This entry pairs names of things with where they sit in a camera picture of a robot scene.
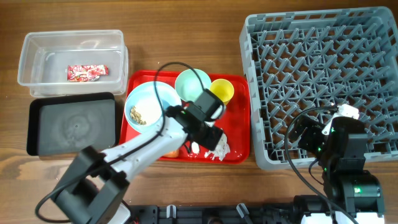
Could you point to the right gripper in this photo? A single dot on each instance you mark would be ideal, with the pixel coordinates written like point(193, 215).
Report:
point(298, 131)

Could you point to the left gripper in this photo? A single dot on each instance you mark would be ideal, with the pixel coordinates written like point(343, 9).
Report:
point(212, 141)

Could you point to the white tissue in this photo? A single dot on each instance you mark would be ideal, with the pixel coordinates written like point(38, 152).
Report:
point(221, 150)

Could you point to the mint green bowl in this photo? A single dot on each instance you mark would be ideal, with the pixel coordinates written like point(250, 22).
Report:
point(189, 87)

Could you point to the yellow plastic cup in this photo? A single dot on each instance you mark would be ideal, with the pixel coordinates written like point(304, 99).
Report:
point(223, 89)

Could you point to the red snack wrapper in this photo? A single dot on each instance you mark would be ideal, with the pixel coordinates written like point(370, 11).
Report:
point(86, 73)

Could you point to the small light blue bowl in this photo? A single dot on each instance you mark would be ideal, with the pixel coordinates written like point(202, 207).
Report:
point(150, 110)

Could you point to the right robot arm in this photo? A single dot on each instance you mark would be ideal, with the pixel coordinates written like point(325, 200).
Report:
point(347, 186)

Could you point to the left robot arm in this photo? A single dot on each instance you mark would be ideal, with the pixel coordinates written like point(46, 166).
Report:
point(93, 187)

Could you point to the grey dishwasher rack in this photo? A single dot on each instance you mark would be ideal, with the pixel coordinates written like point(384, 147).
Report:
point(296, 61)

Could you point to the white plastic spoon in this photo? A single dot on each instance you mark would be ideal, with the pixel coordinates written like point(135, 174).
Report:
point(195, 149)

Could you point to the orange carrot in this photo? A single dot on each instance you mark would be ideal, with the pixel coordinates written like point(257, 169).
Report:
point(172, 154)

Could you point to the red serving tray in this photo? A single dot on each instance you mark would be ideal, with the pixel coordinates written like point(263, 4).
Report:
point(235, 122)

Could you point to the light blue plate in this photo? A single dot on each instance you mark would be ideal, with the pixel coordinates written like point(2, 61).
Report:
point(165, 94)

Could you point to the rice food scraps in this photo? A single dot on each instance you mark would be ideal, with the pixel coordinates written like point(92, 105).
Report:
point(136, 116)

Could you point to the clear plastic bin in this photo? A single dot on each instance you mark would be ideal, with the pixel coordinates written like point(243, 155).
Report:
point(46, 57)

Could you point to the black plastic tray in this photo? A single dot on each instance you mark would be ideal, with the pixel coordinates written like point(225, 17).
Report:
point(68, 124)

